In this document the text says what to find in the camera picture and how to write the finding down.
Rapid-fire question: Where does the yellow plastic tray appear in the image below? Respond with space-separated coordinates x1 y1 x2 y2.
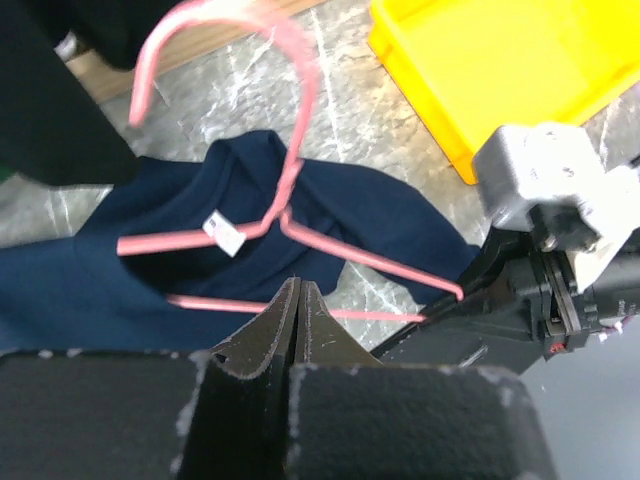
369 0 639 184

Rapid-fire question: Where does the navy blue t-shirt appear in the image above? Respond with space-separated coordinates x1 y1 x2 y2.
1 130 478 351

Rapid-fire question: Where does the black t-shirt with flower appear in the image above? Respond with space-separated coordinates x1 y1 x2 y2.
1 0 176 187

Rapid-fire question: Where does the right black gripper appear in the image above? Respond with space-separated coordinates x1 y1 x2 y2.
372 239 639 374

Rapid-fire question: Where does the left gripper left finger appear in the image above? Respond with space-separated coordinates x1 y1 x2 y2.
177 278 301 479

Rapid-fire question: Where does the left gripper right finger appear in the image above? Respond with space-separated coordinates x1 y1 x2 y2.
289 282 555 479

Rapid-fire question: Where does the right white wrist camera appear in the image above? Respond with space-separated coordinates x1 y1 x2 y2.
472 123 639 292

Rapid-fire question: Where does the pink wire hanger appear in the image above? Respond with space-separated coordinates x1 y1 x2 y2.
116 1 464 300

